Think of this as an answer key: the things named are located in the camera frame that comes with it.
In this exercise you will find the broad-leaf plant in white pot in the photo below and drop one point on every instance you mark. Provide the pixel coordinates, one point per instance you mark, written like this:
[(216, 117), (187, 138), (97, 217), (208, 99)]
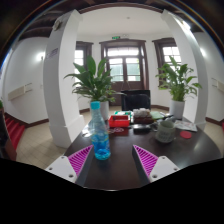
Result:
[(95, 83)]

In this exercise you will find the clear blue water bottle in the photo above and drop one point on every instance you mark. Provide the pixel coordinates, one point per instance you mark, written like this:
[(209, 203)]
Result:
[(100, 140)]

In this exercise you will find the slender-leaf plant in white pot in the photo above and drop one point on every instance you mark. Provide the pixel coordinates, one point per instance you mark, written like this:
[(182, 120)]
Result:
[(178, 80)]

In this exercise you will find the brown box with white items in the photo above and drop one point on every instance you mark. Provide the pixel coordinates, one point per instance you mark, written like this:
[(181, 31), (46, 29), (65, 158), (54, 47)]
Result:
[(142, 115)]

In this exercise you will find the flat black device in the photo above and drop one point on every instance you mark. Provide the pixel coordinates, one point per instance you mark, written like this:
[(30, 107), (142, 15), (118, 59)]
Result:
[(141, 127)]

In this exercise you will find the white mug with grey pattern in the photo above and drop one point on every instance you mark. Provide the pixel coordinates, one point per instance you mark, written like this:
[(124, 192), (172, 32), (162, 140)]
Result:
[(165, 131)]

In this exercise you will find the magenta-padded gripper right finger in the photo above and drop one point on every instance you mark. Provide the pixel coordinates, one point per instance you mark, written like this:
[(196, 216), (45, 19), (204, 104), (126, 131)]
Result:
[(163, 166)]

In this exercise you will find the red carpeted staircase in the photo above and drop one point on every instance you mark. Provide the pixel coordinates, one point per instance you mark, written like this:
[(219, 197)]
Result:
[(14, 128)]

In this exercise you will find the brown glazed double door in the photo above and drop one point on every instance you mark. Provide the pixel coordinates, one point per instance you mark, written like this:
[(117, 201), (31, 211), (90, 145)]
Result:
[(125, 66)]

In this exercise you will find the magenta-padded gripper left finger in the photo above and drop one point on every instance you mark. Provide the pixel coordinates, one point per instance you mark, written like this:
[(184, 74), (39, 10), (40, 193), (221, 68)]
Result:
[(60, 166)]

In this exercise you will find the green exit sign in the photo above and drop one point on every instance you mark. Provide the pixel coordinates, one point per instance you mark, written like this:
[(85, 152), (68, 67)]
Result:
[(115, 37)]

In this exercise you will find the brown framed window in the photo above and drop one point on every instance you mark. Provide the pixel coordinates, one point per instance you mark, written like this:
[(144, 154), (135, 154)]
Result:
[(79, 56), (171, 51)]

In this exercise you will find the red plastic box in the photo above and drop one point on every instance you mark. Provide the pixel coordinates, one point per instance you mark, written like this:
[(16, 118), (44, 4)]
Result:
[(118, 121)]

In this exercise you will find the black computer monitor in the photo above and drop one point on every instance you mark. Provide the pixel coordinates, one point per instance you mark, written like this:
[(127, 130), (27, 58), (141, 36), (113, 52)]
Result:
[(136, 100)]

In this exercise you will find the flat round red coaster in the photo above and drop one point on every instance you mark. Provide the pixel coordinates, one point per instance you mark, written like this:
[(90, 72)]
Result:
[(185, 134)]

